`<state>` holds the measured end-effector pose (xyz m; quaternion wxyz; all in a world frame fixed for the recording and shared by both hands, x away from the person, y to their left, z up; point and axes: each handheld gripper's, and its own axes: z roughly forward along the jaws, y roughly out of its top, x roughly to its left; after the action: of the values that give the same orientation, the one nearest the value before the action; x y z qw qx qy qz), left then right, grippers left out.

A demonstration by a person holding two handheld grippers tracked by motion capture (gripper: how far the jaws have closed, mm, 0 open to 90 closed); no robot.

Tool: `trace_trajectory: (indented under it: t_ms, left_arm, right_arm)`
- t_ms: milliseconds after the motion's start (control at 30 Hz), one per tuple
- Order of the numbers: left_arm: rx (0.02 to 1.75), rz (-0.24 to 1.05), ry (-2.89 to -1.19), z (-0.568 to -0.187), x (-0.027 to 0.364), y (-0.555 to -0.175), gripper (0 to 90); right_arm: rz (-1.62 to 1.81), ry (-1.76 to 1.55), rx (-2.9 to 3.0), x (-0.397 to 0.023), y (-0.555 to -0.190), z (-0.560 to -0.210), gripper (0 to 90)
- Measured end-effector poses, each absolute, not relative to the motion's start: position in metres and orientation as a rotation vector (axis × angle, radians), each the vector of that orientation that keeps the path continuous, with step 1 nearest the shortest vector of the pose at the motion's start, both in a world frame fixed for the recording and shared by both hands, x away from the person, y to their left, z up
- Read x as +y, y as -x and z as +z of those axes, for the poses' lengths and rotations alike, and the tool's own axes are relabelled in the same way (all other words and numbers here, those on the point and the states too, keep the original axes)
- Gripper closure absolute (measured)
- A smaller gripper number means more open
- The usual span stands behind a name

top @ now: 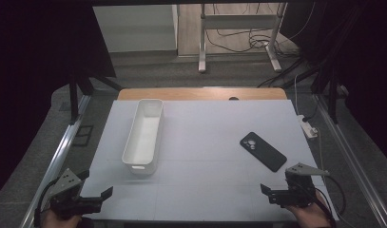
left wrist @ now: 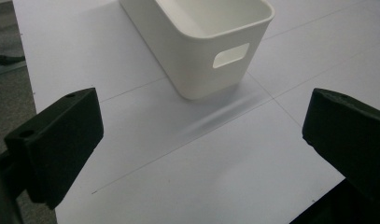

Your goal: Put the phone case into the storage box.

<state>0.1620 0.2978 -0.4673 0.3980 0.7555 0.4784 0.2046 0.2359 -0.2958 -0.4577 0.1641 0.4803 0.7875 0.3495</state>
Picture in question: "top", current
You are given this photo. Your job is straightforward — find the wooden table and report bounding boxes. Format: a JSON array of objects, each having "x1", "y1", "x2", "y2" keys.
[{"x1": 117, "y1": 87, "x2": 288, "y2": 102}]

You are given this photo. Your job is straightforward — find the white power strip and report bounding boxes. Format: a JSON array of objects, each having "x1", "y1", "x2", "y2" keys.
[{"x1": 296, "y1": 114, "x2": 319, "y2": 140}]

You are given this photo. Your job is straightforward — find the white cabinet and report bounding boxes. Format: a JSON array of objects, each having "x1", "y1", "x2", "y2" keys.
[{"x1": 92, "y1": 4, "x2": 180, "y2": 53}]

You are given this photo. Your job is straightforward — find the person's right hand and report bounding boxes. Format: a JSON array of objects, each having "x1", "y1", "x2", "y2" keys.
[{"x1": 285, "y1": 192, "x2": 334, "y2": 228}]

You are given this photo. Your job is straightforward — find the black floor cable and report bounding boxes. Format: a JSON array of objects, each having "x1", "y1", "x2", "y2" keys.
[{"x1": 257, "y1": 56, "x2": 322, "y2": 89}]

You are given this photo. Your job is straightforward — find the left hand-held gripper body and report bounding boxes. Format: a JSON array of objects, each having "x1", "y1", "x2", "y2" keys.
[{"x1": 48, "y1": 168, "x2": 104, "y2": 219}]

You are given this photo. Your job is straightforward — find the hand-held gripper cable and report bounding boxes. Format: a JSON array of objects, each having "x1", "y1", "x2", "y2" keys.
[
  {"x1": 314, "y1": 175, "x2": 347, "y2": 228},
  {"x1": 33, "y1": 180, "x2": 57, "y2": 228}
]

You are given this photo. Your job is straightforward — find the black curtain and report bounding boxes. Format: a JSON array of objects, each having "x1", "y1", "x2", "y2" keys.
[
  {"x1": 280, "y1": 0, "x2": 387, "y2": 160},
  {"x1": 0, "y1": 0, "x2": 117, "y2": 203}
]

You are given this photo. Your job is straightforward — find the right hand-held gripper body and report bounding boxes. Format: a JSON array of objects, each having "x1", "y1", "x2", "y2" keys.
[{"x1": 267, "y1": 162, "x2": 331, "y2": 209}]

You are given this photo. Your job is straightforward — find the aluminium rail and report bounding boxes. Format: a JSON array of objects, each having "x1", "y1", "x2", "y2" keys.
[
  {"x1": 313, "y1": 94, "x2": 387, "y2": 228},
  {"x1": 19, "y1": 94, "x2": 92, "y2": 228}
]

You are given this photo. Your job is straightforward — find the black plug cable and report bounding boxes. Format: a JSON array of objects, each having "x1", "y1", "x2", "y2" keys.
[{"x1": 302, "y1": 104, "x2": 319, "y2": 124}]

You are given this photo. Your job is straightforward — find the white cable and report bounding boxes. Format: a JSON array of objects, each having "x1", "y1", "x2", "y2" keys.
[{"x1": 293, "y1": 74, "x2": 301, "y2": 117}]

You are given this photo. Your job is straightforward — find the right hand-held gripper cable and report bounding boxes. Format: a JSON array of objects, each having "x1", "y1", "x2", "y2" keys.
[{"x1": 314, "y1": 175, "x2": 347, "y2": 228}]

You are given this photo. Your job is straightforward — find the black metal stand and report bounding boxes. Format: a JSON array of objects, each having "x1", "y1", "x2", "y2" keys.
[
  {"x1": 310, "y1": 67, "x2": 341, "y2": 124},
  {"x1": 68, "y1": 74, "x2": 123, "y2": 125}
]

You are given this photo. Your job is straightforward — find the white plastic storage bin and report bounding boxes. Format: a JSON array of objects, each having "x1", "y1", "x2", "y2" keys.
[{"x1": 122, "y1": 98, "x2": 164, "y2": 176}]

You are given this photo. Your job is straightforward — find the bundle of black cables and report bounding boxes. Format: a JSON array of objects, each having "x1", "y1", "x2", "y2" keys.
[{"x1": 204, "y1": 3, "x2": 300, "y2": 58}]

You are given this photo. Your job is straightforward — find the person's left hand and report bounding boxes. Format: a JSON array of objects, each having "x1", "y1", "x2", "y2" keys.
[{"x1": 41, "y1": 210, "x2": 84, "y2": 228}]

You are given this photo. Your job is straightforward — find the white desk frame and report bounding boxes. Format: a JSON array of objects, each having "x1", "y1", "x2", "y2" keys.
[{"x1": 198, "y1": 2, "x2": 288, "y2": 74}]

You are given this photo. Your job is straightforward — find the left hand-held gripper cable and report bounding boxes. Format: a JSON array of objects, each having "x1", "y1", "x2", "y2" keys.
[{"x1": 33, "y1": 180, "x2": 57, "y2": 228}]

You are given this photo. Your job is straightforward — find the white table cover board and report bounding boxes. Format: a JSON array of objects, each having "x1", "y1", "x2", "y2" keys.
[{"x1": 81, "y1": 99, "x2": 339, "y2": 222}]

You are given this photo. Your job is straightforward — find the black phone case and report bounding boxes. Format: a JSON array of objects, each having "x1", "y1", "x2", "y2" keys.
[{"x1": 239, "y1": 131, "x2": 288, "y2": 173}]

